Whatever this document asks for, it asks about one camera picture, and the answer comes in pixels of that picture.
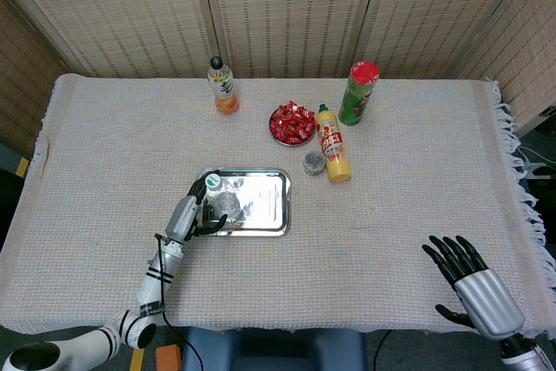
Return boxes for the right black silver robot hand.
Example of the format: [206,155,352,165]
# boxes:
[420,234,526,341]

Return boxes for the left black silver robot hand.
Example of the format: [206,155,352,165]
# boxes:
[163,176,229,242]

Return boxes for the transparent plastic water bottle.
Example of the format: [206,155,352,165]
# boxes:
[202,173,245,229]

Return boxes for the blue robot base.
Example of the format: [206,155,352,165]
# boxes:
[181,326,368,371]

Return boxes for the stainless steel tray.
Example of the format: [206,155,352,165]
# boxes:
[195,166,293,238]

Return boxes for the orange drink bottle black cap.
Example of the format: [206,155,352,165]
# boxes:
[207,56,241,116]

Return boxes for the yellow squeeze bottle green cap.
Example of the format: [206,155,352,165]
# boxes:
[315,103,353,184]

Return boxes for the small round metal plate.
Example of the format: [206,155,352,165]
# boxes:
[268,103,317,147]

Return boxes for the white woven tablecloth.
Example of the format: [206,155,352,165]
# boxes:
[0,73,556,341]

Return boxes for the orange block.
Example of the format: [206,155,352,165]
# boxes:
[155,343,182,371]

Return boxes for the small clear round jar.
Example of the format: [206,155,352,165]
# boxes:
[302,149,328,176]

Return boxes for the red wrapped candies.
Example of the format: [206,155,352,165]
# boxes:
[269,101,316,144]

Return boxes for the green chips can red lid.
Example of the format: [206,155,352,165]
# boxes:
[337,61,381,127]

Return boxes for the beige woven folding screen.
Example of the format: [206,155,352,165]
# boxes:
[0,0,556,159]

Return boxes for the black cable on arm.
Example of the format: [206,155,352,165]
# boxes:
[154,233,204,371]

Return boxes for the white cable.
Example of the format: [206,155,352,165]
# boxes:
[516,144,553,181]

